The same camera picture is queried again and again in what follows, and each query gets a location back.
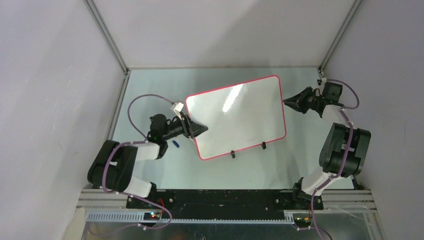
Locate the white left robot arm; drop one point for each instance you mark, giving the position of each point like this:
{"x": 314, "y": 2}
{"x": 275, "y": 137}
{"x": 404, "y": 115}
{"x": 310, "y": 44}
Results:
{"x": 113, "y": 167}

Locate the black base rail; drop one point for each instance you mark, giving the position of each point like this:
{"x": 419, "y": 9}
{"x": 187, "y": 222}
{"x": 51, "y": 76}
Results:
{"x": 226, "y": 204}

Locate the aluminium frame profile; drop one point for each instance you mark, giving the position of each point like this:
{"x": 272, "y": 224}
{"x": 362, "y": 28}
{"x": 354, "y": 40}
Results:
{"x": 112, "y": 206}

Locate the black whiteboard right foot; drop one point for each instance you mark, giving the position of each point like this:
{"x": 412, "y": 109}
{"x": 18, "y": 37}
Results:
{"x": 263, "y": 145}

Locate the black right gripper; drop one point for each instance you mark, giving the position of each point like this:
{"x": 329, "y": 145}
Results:
{"x": 298, "y": 102}

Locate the pink framed whiteboard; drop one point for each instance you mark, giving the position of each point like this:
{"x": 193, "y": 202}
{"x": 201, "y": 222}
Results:
{"x": 238, "y": 116}

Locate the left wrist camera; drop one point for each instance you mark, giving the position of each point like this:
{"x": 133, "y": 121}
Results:
{"x": 177, "y": 108}

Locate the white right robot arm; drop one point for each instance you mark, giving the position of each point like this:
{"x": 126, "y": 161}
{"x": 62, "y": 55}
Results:
{"x": 345, "y": 147}

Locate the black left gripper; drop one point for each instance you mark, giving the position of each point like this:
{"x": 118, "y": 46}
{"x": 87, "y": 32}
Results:
{"x": 194, "y": 129}

